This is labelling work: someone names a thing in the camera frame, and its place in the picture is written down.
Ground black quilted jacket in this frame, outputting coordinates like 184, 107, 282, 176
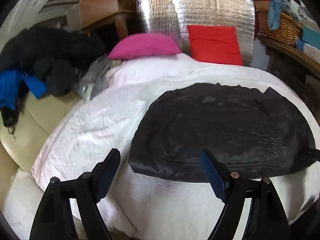
129, 83, 315, 183

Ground white bed blanket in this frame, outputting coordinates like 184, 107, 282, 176
31, 54, 319, 239

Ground wooden side table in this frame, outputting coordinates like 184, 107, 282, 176
257, 35, 320, 80

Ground tissue pack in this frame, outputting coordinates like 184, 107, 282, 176
296, 38, 320, 63

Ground beige sofa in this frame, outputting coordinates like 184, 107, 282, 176
1, 92, 80, 205

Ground teal cardboard box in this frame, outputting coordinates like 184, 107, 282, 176
302, 27, 320, 49

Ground wicker basket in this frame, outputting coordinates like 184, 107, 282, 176
256, 10, 303, 47

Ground red pillow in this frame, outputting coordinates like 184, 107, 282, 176
187, 25, 243, 66

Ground grey garment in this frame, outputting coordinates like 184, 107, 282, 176
73, 55, 124, 101

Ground blue jacket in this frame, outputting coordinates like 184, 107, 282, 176
0, 70, 47, 110

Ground blue cloth in basket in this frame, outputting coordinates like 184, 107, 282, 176
267, 0, 285, 30

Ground black coat pile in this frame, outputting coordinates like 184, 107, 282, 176
1, 26, 105, 128

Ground pink pillow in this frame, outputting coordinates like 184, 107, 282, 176
107, 33, 181, 60

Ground silver foil headboard panel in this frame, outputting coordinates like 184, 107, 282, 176
136, 0, 255, 67

